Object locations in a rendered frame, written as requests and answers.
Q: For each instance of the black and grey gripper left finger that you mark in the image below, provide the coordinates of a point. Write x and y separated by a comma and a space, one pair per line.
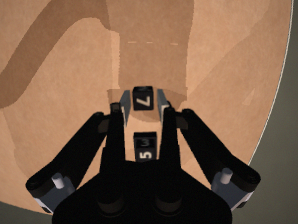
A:
63, 175

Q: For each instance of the black cube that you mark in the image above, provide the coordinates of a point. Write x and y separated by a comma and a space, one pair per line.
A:
145, 149
143, 98

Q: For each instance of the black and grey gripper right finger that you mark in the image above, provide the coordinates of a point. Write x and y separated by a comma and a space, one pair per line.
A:
229, 177

